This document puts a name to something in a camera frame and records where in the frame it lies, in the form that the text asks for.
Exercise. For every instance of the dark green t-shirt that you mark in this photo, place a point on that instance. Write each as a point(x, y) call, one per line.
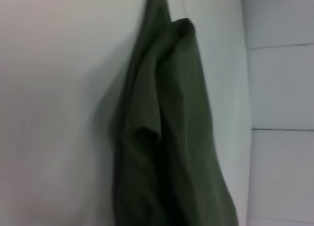
point(171, 128)

